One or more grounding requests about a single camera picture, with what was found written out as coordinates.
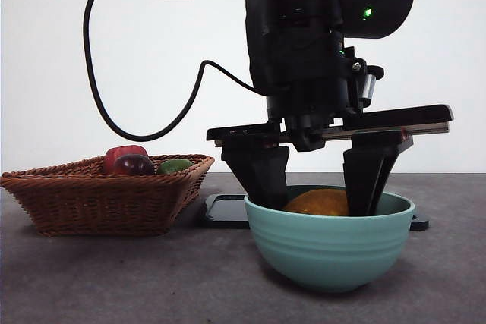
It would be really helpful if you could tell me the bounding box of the yellow-brown kiwi fruit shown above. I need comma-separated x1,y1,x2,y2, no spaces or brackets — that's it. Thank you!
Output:
282,188,350,217

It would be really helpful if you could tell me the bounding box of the teal ceramic bowl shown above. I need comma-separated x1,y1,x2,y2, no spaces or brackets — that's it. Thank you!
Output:
244,184,416,294

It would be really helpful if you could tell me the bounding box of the dark rectangular tray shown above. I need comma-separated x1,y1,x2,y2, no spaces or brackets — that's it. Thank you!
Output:
195,193,431,232

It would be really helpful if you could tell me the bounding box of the green avocado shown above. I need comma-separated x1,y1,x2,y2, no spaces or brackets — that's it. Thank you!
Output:
156,159,194,176

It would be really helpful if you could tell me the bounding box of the dark purple round fruit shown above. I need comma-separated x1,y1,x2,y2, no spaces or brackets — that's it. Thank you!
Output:
112,153,156,176

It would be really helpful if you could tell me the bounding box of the red apple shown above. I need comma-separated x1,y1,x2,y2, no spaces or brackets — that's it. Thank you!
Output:
104,145,150,175

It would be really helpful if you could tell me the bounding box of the brown wicker basket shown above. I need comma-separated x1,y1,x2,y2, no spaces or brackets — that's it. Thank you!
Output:
0,153,216,237

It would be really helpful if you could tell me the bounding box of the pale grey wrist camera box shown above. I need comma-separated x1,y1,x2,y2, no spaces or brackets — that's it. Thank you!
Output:
358,64,385,109

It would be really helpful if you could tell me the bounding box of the black cable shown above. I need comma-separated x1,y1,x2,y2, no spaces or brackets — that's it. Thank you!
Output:
82,0,267,142

